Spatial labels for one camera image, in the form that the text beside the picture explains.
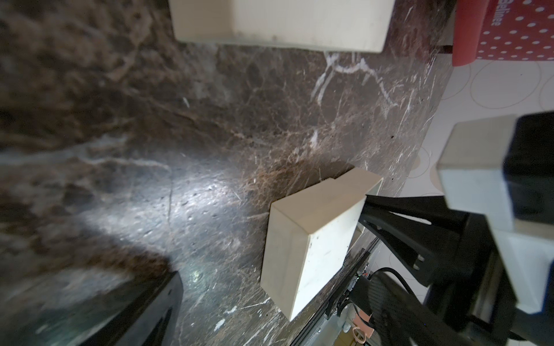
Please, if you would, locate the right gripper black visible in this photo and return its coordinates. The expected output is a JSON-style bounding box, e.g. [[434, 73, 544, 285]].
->
[[359, 195, 516, 345]]

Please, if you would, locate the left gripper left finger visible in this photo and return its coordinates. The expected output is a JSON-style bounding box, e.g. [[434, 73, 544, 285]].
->
[[82, 271, 183, 345]]

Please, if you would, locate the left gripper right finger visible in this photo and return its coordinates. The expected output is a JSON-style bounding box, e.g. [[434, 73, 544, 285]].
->
[[368, 272, 473, 345]]

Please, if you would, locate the cream square box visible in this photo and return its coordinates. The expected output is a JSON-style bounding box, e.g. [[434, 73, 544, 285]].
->
[[261, 168, 383, 321]]

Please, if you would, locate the cream drawer jewelry box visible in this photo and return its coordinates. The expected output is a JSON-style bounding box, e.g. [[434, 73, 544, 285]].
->
[[169, 0, 395, 53]]

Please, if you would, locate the red polka dot toaster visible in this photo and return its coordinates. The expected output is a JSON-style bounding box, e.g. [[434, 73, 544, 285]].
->
[[452, 0, 554, 67]]

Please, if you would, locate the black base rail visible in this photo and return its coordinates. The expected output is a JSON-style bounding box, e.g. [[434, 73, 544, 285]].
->
[[291, 239, 380, 345]]

